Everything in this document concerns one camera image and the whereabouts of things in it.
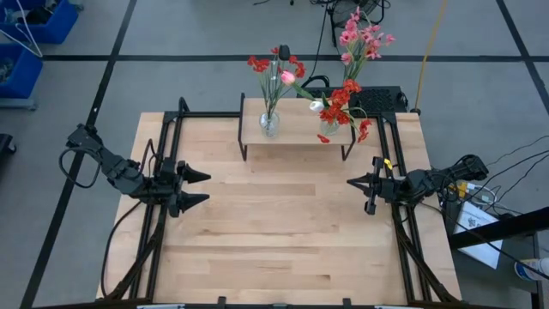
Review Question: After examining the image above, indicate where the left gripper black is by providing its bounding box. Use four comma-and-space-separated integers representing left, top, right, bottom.
148, 157, 212, 219

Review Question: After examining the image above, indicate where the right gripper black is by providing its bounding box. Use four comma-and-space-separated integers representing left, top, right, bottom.
346, 156, 408, 215

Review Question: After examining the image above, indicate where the clear glass vase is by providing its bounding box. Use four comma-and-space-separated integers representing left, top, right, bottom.
258, 111, 281, 139
319, 119, 341, 137

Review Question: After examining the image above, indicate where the dense red flower bunch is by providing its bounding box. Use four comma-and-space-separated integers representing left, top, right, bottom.
316, 79, 373, 145

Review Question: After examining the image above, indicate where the white artificial tulip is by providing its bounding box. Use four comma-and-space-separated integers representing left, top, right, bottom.
308, 100, 331, 125

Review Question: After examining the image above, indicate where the sparse red flower spray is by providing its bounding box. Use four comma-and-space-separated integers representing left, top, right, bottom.
246, 45, 307, 119

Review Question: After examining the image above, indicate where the pink artificial tulip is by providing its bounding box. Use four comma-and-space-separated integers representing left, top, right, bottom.
280, 70, 327, 108

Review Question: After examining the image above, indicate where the pink flower spray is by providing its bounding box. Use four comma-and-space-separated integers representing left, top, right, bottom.
337, 6, 397, 85

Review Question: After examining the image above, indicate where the black artificial tulip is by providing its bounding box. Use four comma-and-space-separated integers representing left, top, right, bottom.
274, 44, 292, 112

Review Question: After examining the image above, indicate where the black perforated box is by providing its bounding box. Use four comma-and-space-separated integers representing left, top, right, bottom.
297, 85, 408, 115

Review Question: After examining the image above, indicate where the yellow white connector cluster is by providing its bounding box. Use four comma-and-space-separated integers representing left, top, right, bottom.
448, 179, 498, 207

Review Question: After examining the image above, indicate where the white paper sheet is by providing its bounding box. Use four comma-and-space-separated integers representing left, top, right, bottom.
452, 200, 504, 270

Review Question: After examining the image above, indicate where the black desk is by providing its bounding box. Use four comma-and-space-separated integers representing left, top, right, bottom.
448, 208, 549, 309

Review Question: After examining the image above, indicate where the black floor fan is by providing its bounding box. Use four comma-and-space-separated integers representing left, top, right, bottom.
328, 0, 387, 46

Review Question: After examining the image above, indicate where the white blue bottle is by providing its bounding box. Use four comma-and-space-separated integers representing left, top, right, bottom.
513, 257, 549, 282

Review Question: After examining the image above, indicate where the black object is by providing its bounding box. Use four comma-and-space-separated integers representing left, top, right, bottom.
0, 133, 17, 155

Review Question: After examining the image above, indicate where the grey dolly platform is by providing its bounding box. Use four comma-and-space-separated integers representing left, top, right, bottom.
0, 97, 38, 111

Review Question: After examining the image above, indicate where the blue plastic bin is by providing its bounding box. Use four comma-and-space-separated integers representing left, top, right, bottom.
0, 42, 44, 100
0, 0, 81, 44

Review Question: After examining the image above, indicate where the black aluminium table frame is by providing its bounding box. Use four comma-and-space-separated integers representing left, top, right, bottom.
102, 96, 462, 308

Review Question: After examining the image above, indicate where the wooden shelf black metal frame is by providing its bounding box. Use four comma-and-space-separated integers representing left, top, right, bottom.
238, 93, 357, 163

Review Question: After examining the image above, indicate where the black looped cable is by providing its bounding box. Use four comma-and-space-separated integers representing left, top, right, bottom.
301, 0, 330, 89

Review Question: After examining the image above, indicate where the yellow cable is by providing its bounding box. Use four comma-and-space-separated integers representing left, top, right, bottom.
413, 0, 449, 113

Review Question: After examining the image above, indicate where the thick black cable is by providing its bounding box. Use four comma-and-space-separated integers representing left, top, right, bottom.
449, 214, 549, 280

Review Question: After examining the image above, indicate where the thin black cable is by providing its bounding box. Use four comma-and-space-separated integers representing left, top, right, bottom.
486, 135, 549, 175

